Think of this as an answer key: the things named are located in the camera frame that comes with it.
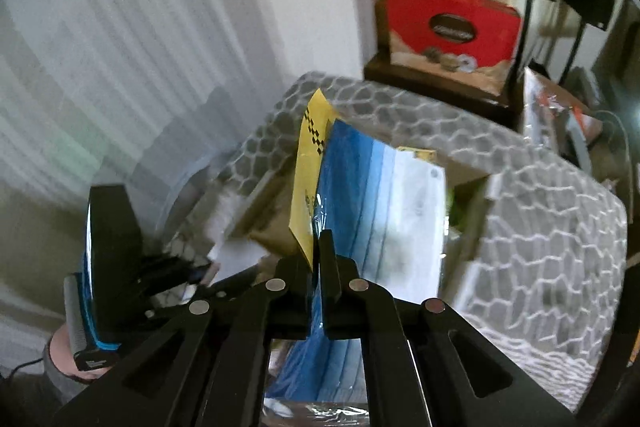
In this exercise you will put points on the red cookie tin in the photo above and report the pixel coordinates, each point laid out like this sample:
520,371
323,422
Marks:
450,22

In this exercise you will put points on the clear plastic bag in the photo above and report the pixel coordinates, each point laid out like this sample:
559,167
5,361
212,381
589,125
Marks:
550,107

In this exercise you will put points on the grey stone-pattern blanket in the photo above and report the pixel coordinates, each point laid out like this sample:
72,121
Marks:
550,232

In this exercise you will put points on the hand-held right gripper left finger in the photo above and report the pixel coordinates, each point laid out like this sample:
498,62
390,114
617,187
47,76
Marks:
295,302

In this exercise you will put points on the person's left forearm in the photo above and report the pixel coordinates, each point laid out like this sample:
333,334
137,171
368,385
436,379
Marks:
60,367

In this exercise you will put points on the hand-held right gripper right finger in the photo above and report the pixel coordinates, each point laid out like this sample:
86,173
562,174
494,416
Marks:
332,302

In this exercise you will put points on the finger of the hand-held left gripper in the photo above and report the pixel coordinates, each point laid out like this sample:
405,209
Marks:
175,272

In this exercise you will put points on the white and brown cardboard box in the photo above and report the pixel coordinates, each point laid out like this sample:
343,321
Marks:
270,222

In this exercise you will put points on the plastic-wrapped face mask pack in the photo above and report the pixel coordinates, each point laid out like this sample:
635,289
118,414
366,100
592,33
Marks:
360,207

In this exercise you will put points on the dark wooden side table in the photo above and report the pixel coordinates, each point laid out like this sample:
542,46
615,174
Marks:
480,102

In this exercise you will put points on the black monitor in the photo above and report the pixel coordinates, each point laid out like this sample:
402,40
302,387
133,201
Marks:
620,52

